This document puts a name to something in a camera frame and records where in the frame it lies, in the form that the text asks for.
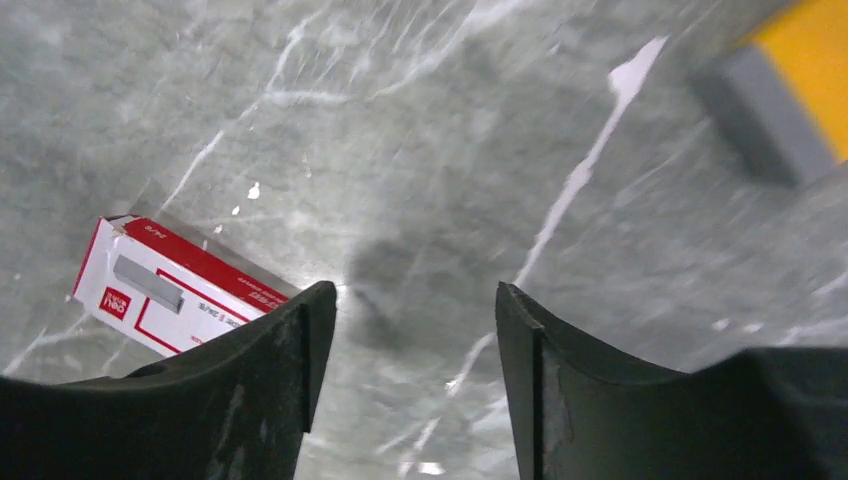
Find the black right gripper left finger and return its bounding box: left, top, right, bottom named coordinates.
left=1, top=281, right=337, bottom=479

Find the yellow grey small box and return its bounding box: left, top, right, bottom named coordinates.
left=692, top=0, right=847, bottom=187

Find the red white staple box sleeve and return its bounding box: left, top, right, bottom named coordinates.
left=72, top=214, right=299, bottom=357

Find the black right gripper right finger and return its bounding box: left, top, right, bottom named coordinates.
left=495, top=283, right=847, bottom=479

